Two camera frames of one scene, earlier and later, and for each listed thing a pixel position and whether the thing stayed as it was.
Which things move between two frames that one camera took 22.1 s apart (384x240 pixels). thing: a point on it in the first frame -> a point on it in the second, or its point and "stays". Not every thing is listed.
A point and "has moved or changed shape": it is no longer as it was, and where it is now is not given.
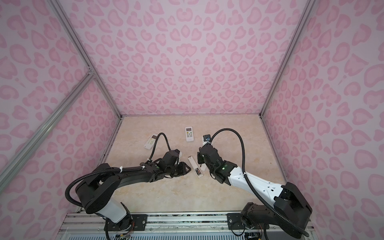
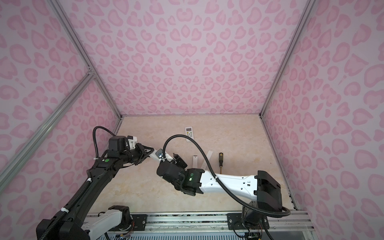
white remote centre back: x=189 y=134 stays
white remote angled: x=150 y=143 has moved or changed shape
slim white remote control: x=196 y=169 has moved or changed shape
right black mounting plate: x=234 y=221 stays
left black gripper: x=184 y=169 -> x=143 y=152
